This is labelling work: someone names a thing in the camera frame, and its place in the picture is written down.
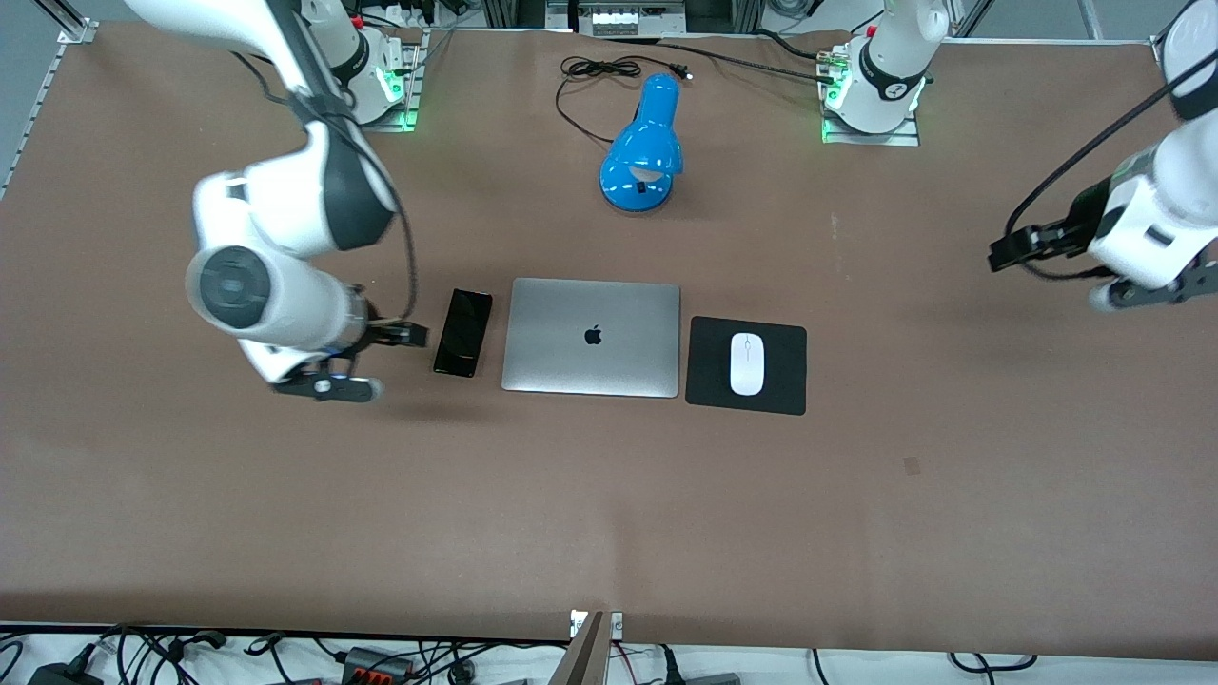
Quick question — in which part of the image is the black smartphone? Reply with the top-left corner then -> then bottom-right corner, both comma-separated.
433,288 -> 495,380

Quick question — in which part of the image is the white computer mouse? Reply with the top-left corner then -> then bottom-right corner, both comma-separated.
729,331 -> 768,398

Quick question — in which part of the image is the black mouse pad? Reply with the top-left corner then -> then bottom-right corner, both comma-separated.
685,316 -> 809,417

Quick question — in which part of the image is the silver closed laptop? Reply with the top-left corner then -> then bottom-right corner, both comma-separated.
501,278 -> 682,400

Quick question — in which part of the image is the blue desk lamp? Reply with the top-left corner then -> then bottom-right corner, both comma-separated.
599,73 -> 685,214

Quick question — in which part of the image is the black orange connector block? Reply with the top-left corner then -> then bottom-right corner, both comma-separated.
341,646 -> 418,683

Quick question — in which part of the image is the white power strip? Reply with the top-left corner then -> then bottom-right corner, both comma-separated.
590,8 -> 651,37

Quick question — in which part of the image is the black power adapter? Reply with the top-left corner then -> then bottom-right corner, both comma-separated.
27,659 -> 106,685

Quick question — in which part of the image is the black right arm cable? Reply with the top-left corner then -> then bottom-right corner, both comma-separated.
228,48 -> 421,326

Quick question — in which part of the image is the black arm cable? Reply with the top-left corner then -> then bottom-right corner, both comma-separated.
1003,68 -> 1218,283
228,48 -> 421,326

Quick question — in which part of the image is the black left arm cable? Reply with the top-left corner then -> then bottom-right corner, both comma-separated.
1003,68 -> 1218,283

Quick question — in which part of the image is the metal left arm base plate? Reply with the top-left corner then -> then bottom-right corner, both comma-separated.
819,46 -> 922,147

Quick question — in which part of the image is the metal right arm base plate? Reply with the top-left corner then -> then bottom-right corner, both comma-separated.
366,31 -> 426,133

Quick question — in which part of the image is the thick black power cable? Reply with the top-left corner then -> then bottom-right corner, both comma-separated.
599,36 -> 838,85

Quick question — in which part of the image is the metal mast bracket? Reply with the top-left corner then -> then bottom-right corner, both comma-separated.
569,610 -> 625,640

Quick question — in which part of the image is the brown camera mast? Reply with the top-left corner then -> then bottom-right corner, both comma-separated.
563,612 -> 607,685

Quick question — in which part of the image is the thin black lamp cord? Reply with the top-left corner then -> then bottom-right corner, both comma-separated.
555,55 -> 694,147

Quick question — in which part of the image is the perforated metal rail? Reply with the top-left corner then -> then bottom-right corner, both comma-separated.
0,38 -> 73,201

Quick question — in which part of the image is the looped black floor cable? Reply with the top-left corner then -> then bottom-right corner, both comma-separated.
947,651 -> 1041,675

